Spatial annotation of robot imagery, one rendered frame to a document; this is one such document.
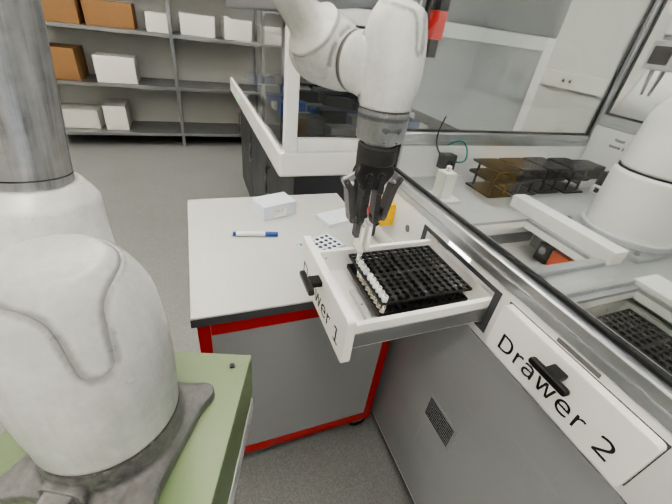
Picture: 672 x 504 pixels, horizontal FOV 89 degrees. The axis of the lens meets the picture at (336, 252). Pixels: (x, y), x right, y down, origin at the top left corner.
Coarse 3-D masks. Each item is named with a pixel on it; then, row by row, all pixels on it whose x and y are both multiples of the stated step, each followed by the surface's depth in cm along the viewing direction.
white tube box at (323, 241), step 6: (324, 234) 108; (330, 234) 108; (318, 240) 104; (324, 240) 106; (330, 240) 105; (336, 240) 105; (300, 246) 100; (318, 246) 102; (324, 246) 102; (330, 246) 102; (336, 246) 103; (342, 246) 103; (300, 252) 101
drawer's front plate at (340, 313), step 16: (304, 240) 79; (304, 256) 81; (320, 256) 74; (320, 272) 70; (320, 288) 71; (336, 288) 65; (320, 304) 72; (336, 304) 63; (336, 320) 64; (352, 320) 59; (336, 336) 65; (352, 336) 61; (336, 352) 66
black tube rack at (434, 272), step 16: (368, 256) 81; (384, 256) 83; (400, 256) 83; (416, 256) 84; (432, 256) 84; (352, 272) 80; (384, 272) 76; (400, 272) 77; (416, 272) 78; (432, 272) 78; (448, 272) 79; (384, 288) 72; (400, 288) 77; (416, 288) 73; (432, 288) 73; (448, 288) 74; (464, 288) 75; (400, 304) 72; (416, 304) 73; (432, 304) 73
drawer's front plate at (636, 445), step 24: (504, 312) 67; (528, 336) 63; (504, 360) 69; (552, 360) 59; (528, 384) 64; (576, 384) 55; (600, 384) 53; (552, 408) 60; (576, 408) 55; (600, 408) 52; (624, 408) 50; (576, 432) 56; (600, 432) 52; (624, 432) 49; (648, 432) 47; (624, 456) 49; (648, 456) 47; (624, 480) 50
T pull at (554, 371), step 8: (528, 360) 59; (536, 360) 58; (536, 368) 58; (544, 368) 57; (552, 368) 57; (560, 368) 57; (544, 376) 56; (552, 376) 55; (560, 376) 56; (552, 384) 55; (560, 384) 54; (560, 392) 54; (568, 392) 53
